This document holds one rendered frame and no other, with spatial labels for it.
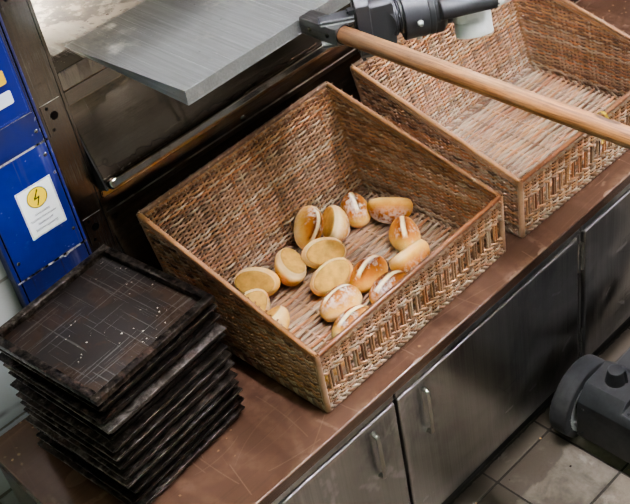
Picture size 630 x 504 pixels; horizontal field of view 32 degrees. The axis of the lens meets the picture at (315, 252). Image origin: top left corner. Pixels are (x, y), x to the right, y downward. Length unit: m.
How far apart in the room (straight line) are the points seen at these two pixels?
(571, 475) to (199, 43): 1.34
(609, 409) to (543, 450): 0.24
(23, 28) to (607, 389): 1.46
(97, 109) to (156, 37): 0.19
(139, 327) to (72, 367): 0.13
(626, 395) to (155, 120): 1.19
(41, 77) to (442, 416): 1.04
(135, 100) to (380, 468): 0.86
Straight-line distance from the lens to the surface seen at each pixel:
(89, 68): 2.02
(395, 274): 2.18
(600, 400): 2.53
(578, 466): 2.66
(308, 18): 1.89
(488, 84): 1.66
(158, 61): 1.93
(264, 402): 2.08
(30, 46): 1.95
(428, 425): 2.25
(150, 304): 1.90
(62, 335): 1.90
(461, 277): 2.20
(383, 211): 2.36
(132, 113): 2.12
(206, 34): 1.98
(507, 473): 2.65
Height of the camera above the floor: 2.10
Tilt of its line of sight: 40 degrees down
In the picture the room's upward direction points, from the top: 12 degrees counter-clockwise
